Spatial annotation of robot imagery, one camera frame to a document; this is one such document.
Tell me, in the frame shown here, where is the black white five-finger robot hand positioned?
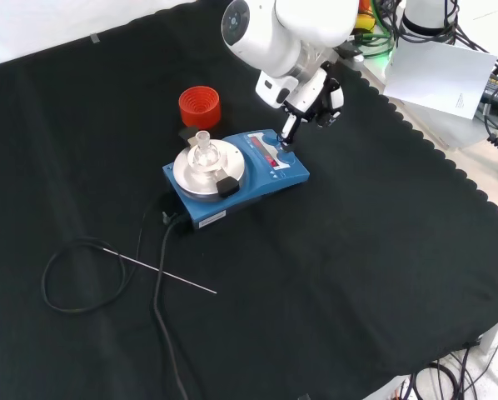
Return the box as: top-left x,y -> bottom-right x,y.
255,62 -> 346,153

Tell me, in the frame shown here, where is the blue base heater steel plate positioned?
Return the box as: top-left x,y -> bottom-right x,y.
162,127 -> 311,232

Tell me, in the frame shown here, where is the yellow stop button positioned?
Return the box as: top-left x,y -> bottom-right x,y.
353,0 -> 377,35

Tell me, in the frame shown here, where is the red ribbed plastic cup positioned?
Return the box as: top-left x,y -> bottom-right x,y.
178,85 -> 222,131

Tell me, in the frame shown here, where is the clear round-bottom glass flask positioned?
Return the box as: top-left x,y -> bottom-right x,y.
187,129 -> 220,170

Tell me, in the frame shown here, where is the white paper sheet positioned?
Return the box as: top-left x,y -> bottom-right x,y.
383,40 -> 498,123

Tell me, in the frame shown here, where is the black bench cloth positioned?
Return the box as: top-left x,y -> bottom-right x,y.
0,0 -> 498,400

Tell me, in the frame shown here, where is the thin steel probe rod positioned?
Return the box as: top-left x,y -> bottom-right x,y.
102,247 -> 218,295

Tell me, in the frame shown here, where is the green base cable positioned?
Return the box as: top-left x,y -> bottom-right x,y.
351,32 -> 395,60

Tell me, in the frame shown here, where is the thick black power cable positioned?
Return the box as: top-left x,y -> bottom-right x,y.
150,211 -> 192,400

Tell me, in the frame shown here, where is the black floor cable bundle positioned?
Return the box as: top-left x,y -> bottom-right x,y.
398,344 -> 498,400

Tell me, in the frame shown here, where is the thin black probe cable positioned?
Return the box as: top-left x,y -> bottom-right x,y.
41,198 -> 170,315

